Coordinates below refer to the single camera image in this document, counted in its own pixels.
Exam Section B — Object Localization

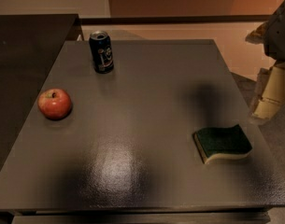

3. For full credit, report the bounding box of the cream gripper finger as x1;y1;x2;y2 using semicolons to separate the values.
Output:
249;61;285;124

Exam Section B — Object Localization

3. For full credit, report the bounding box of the green and yellow sponge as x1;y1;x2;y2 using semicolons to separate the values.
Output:
193;125;252;164

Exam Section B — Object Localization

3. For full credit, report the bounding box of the blue pepsi can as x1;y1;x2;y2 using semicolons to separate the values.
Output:
89;31;114;74

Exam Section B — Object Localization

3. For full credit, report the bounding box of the red apple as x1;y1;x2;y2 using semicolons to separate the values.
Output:
37;89;72;120

